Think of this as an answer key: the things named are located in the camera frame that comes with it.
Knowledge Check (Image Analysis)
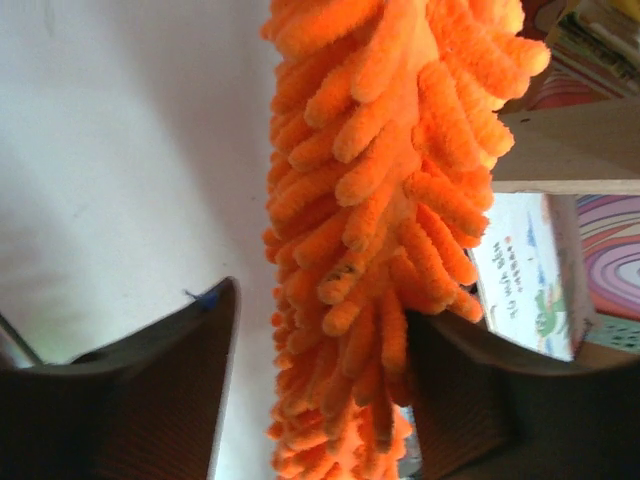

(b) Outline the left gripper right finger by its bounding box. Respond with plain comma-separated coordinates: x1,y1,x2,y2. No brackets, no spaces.
407,311,639,479

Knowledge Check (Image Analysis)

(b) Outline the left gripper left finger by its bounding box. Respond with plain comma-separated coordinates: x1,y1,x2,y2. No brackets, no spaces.
1,277,239,479

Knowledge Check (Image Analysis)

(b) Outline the orange microfiber duster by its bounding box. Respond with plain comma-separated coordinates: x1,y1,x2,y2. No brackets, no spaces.
261,1,550,479

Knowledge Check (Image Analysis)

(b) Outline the light wooden bookshelf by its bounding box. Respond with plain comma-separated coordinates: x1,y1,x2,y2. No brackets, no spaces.
493,97,639,364

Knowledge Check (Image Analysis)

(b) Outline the spiral sketchbook with frog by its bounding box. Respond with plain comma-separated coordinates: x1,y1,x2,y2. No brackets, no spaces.
470,193,573,361

